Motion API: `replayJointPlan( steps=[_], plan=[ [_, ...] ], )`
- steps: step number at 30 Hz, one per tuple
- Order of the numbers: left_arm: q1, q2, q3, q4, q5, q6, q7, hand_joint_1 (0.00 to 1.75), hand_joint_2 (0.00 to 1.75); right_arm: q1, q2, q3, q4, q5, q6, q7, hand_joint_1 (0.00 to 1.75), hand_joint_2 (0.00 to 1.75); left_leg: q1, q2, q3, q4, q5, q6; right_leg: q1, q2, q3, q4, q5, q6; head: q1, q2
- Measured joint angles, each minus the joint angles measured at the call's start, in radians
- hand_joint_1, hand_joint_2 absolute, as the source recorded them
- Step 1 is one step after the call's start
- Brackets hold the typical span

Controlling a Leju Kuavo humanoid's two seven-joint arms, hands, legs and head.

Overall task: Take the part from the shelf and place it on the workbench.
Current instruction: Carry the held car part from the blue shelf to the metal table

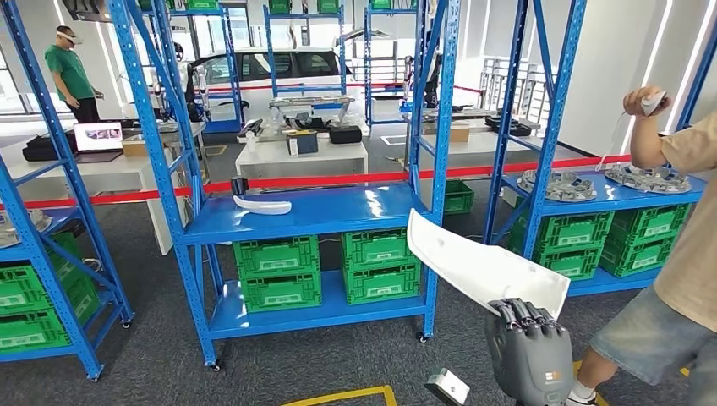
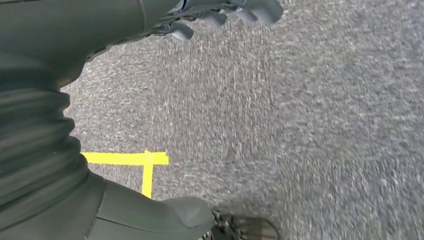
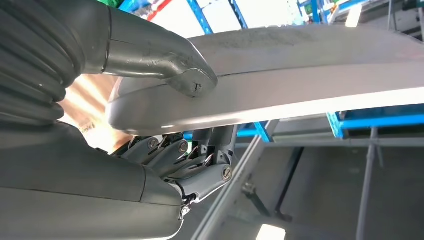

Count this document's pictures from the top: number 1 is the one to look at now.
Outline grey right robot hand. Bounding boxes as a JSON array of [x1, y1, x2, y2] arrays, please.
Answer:
[[484, 298, 576, 406]]

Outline large white plastic panel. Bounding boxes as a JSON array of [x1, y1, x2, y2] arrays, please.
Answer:
[[406, 208, 572, 321]]

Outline white handheld controller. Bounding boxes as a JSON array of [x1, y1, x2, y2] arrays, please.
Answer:
[[640, 90, 670, 118]]

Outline blue metal shelf rack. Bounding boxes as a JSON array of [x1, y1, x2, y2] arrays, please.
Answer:
[[107, 0, 462, 373], [363, 0, 428, 127], [0, 0, 137, 384], [483, 0, 717, 299], [167, 0, 246, 134], [262, 4, 348, 123]]

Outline round metal disc part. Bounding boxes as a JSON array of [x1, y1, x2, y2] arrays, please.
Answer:
[[604, 162, 694, 195], [516, 168, 599, 203], [0, 209, 53, 250]]

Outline small white curved part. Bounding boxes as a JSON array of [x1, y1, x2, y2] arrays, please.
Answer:
[[232, 194, 294, 217]]

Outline black curved car part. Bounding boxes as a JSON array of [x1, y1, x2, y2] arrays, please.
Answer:
[[282, 113, 332, 134]]

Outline long metal panel part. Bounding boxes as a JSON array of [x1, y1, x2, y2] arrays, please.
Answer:
[[268, 94, 358, 122]]

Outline person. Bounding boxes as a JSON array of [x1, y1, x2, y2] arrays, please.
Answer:
[[44, 25, 106, 125], [564, 84, 717, 406]]

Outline white table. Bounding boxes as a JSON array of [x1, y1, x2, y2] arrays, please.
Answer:
[[0, 134, 195, 257], [416, 129, 583, 169], [234, 140, 370, 182]]

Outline white metal frames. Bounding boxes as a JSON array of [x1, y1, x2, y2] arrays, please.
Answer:
[[477, 54, 556, 129]]

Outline black rectangular case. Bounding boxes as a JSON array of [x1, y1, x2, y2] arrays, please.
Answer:
[[328, 124, 364, 145]]

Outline blue yellow tool bag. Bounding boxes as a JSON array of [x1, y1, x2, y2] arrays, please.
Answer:
[[287, 129, 320, 156]]

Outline black gridded tray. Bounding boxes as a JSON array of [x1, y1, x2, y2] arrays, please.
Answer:
[[237, 118, 265, 139]]

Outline white car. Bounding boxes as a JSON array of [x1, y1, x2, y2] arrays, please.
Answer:
[[187, 28, 361, 122]]

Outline open laptop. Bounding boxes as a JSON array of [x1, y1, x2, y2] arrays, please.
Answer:
[[73, 121, 126, 165]]

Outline black bag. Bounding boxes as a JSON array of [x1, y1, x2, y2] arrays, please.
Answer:
[[21, 132, 80, 163]]

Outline dark overhead panel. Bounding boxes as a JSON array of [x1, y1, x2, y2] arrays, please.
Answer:
[[60, 0, 112, 24]]

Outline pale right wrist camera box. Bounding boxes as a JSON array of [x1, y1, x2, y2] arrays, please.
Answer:
[[424, 368, 472, 406]]

